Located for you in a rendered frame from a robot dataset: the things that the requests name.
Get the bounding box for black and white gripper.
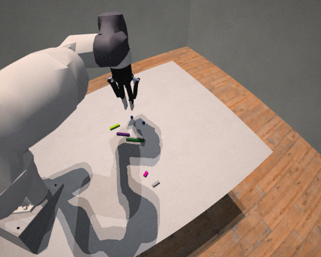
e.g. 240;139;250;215
107;64;140;111

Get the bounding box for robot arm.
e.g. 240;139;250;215
0;12;132;220

